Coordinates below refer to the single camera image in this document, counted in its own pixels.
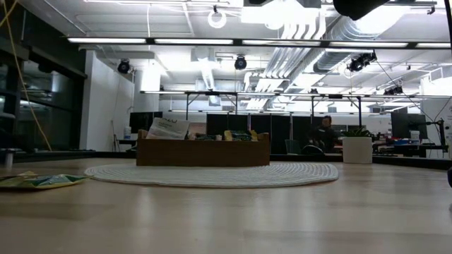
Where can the white round woven mat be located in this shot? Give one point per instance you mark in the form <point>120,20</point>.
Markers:
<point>212,174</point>

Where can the silver ceiling duct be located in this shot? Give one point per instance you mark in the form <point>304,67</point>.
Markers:
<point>328,61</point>

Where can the small black ceiling spotlight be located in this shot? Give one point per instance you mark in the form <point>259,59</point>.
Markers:
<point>393,91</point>

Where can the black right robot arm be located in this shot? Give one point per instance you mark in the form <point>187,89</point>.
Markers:
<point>358,7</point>

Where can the black aluminium table frame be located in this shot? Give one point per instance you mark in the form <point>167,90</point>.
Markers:
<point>406,162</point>

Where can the black workbench frame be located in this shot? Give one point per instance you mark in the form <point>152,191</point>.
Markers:
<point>219,93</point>

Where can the small grey post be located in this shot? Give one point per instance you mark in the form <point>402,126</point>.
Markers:
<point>8,158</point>

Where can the black monitor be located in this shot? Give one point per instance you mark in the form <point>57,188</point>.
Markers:
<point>143,121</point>
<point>402,123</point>

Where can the long linear ceiling light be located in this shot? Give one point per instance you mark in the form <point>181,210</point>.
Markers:
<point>194,41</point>

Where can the white orange Tazo tea packet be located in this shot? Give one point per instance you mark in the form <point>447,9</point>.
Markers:
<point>167,128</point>

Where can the black ceiling spotlight cluster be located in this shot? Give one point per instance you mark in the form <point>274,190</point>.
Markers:
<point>358,63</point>

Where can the person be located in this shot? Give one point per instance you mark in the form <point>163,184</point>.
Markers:
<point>325,135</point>

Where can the white container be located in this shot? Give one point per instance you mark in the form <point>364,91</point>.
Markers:
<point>415,137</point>

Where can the white pot with plant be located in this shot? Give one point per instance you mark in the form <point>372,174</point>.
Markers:
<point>356,151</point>

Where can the black round ceiling fixture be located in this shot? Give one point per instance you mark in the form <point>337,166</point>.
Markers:
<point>124,66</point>
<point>240,63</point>

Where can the black office chair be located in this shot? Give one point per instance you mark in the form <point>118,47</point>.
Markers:
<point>312,150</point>

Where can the brown tea packet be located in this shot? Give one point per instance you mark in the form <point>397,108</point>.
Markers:
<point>206,137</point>

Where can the black office desk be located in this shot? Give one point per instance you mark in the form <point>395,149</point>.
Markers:
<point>409,147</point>

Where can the white bottle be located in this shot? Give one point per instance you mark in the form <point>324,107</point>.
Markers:
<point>127,133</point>

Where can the blue box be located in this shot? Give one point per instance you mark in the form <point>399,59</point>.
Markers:
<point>397,142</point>

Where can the brown wooden tea box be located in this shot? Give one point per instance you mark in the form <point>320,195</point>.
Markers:
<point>203,153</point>

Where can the yellow green tea packet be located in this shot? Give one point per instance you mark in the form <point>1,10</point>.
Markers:
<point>39,180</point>
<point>241,135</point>

